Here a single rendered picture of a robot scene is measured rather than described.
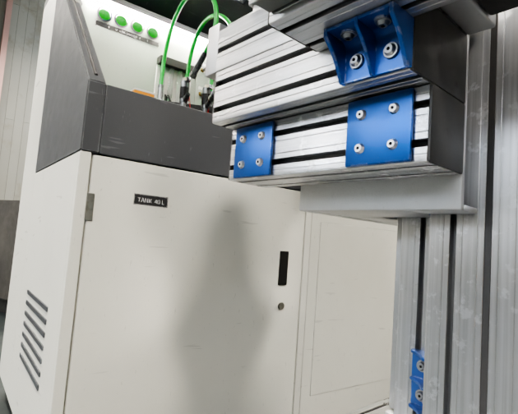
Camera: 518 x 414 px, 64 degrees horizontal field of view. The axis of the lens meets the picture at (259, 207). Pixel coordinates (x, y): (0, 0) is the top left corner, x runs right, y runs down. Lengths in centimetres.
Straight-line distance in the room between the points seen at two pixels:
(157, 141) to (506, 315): 79
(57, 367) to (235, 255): 49
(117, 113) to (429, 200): 71
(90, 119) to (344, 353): 105
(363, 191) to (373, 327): 100
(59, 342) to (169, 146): 50
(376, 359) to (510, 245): 108
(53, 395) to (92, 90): 65
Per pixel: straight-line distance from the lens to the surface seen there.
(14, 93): 851
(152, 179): 103
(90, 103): 101
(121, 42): 169
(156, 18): 175
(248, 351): 122
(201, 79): 179
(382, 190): 62
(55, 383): 102
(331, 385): 148
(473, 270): 62
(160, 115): 106
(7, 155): 830
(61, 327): 99
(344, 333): 147
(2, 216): 332
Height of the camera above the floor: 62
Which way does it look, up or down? 5 degrees up
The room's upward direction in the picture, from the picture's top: 4 degrees clockwise
